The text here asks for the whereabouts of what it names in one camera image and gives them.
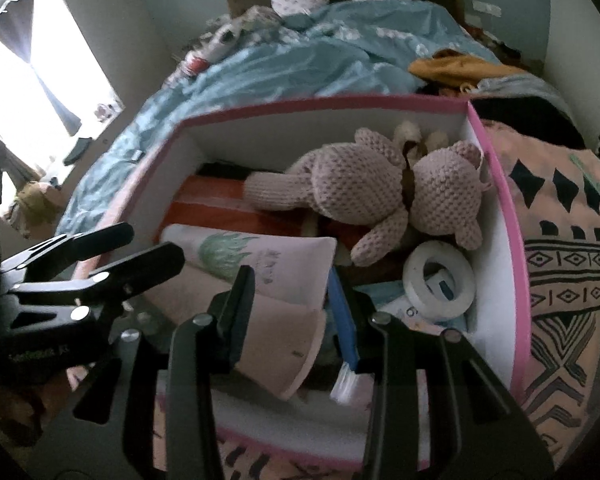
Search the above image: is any grey curtain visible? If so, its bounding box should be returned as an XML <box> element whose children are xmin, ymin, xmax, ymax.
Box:
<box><xmin>0</xmin><ymin>0</ymin><xmax>82</xmax><ymax>136</ymax></box>

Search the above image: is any floral cloth near pillows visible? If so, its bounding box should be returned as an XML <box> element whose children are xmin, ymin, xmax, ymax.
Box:
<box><xmin>162</xmin><ymin>6</ymin><xmax>300</xmax><ymax>88</ymax></box>

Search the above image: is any pink knitted teddy bear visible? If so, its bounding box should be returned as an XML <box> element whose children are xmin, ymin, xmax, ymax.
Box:
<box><xmin>244</xmin><ymin>122</ymin><xmax>486</xmax><ymax>268</ymax></box>

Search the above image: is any mustard garment on bed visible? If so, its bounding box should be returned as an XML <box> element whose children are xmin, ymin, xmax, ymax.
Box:
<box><xmin>407</xmin><ymin>49</ymin><xmax>528</xmax><ymax>89</ymax></box>

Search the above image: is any orange cloth in box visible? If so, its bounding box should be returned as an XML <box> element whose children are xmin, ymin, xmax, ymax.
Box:
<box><xmin>155</xmin><ymin>176</ymin><xmax>368</xmax><ymax>249</ymax></box>

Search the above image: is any peach black patterned blanket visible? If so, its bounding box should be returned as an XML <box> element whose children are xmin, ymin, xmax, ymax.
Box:
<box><xmin>149</xmin><ymin>119</ymin><xmax>600</xmax><ymax>480</ymax></box>

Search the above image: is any white tape roll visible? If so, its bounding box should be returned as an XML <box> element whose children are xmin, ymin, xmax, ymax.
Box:
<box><xmin>403</xmin><ymin>240</ymin><xmax>476</xmax><ymax>322</ymax></box>

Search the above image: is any pink cardboard box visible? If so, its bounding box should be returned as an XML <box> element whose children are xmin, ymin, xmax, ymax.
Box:
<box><xmin>72</xmin><ymin>93</ymin><xmax>534</xmax><ymax>470</ymax></box>

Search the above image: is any tissue pack with flower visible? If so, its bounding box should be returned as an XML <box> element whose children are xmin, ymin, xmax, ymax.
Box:
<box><xmin>356</xmin><ymin>281</ymin><xmax>467</xmax><ymax>335</ymax></box>

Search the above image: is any pink lotion tube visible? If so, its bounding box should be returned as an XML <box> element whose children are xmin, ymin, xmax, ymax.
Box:
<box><xmin>144</xmin><ymin>264</ymin><xmax>326</xmax><ymax>401</ymax></box>

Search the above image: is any white green-print lotion tube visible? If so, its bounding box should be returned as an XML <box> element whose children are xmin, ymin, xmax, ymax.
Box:
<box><xmin>160</xmin><ymin>224</ymin><xmax>337</xmax><ymax>309</ymax></box>

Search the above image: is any blue floral duvet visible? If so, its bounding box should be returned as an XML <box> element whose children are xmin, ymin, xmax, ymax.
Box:
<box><xmin>56</xmin><ymin>0</ymin><xmax>497</xmax><ymax>234</ymax></box>

